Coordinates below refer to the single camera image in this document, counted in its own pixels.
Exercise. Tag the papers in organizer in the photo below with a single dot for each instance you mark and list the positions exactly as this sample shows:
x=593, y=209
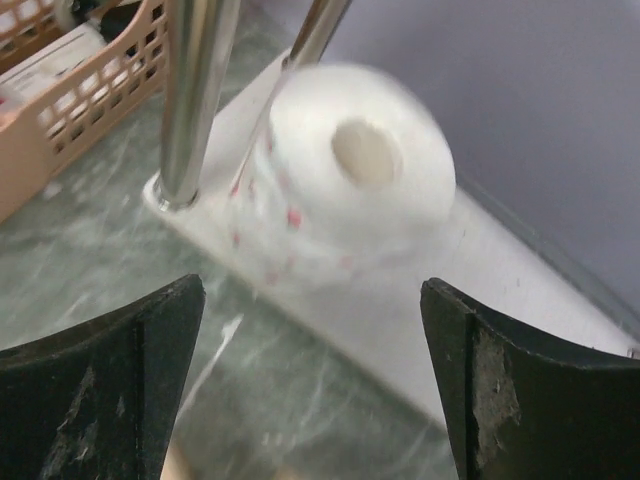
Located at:
x=42, y=70

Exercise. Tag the white red-dotted paper roll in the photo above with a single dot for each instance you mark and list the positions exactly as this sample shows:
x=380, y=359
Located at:
x=346, y=167

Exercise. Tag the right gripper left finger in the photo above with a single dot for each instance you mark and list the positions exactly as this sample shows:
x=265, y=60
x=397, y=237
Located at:
x=99, y=400

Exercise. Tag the orange plastic file organizer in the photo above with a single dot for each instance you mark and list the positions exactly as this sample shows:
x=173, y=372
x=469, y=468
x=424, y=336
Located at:
x=48, y=133

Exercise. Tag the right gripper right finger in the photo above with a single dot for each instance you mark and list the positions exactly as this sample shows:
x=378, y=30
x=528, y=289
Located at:
x=520, y=403

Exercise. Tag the white two-tier shelf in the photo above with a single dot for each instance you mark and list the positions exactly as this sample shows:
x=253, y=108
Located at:
x=374, y=316

